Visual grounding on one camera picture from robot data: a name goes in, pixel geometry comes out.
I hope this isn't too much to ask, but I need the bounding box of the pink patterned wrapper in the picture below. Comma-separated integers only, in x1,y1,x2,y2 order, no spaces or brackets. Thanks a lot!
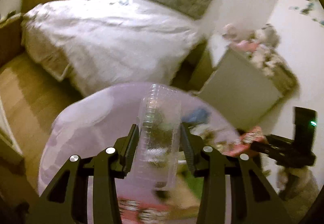
222,126,268,158

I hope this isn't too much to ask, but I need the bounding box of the clear plastic clamshell container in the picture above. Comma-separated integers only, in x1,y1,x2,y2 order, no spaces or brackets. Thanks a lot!
133,84,182,191

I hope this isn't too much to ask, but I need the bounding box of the blue wrapper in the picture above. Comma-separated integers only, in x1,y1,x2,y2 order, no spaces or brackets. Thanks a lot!
182,108,210,125

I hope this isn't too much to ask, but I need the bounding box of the white gloved right hand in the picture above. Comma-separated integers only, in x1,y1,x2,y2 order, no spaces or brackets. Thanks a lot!
276,167,311,201

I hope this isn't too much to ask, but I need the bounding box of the white cabinet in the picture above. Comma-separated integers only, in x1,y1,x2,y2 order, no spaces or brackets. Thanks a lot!
198,34,298,130

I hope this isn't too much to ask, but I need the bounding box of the round purple tablecloth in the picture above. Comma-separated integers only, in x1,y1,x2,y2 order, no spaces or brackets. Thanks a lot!
37,81,241,224

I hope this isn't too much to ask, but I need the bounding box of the pile of plush toys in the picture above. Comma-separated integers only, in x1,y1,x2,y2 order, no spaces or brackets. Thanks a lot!
222,23,283,77

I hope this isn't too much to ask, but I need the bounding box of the bed with white duvet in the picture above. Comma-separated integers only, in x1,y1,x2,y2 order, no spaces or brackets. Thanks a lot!
21,0,203,96

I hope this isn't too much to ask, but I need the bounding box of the wooden nightstand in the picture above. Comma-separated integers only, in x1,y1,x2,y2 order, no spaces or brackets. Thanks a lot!
0,13,24,67

